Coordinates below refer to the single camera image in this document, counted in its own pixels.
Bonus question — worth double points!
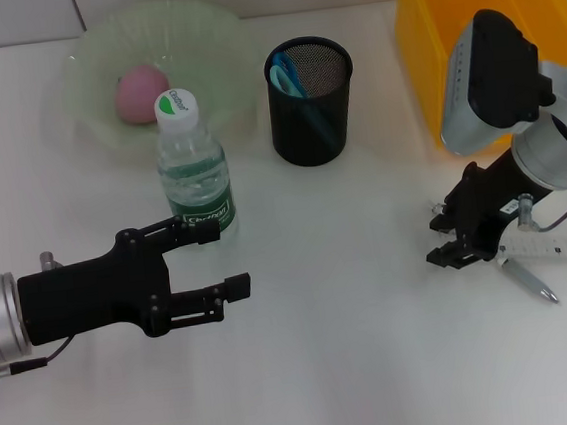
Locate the blue capped scissors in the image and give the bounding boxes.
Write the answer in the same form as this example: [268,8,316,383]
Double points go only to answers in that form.
[266,46,334,154]

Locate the clear green-label water bottle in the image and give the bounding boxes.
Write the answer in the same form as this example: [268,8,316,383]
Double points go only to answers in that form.
[149,84,241,250]

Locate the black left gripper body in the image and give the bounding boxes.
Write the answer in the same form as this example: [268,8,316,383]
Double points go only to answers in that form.
[12,225,176,351]

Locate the pink peach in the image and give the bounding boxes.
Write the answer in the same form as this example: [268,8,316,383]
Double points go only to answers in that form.
[112,62,175,128]

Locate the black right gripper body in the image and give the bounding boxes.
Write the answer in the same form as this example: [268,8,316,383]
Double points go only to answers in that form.
[438,146,560,263]

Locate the green glass fruit plate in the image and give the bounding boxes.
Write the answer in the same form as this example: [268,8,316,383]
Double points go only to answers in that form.
[53,0,263,162]

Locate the yellow plastic bin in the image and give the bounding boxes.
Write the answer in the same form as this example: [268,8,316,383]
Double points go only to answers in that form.
[392,0,567,154]

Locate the grey right wrist cable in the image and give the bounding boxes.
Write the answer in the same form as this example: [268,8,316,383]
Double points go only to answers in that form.
[514,177,567,236]

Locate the black mesh pen holder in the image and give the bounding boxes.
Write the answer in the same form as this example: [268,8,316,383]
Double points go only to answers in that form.
[261,32,363,171]

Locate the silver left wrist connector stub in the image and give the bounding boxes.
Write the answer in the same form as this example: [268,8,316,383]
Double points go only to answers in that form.
[38,250,64,273]

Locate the clear silver ballpoint pen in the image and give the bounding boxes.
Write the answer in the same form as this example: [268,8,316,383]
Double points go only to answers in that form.
[427,186,559,315]

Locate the transparent plastic ruler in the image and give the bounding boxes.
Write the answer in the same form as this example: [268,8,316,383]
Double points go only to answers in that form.
[494,222,567,269]

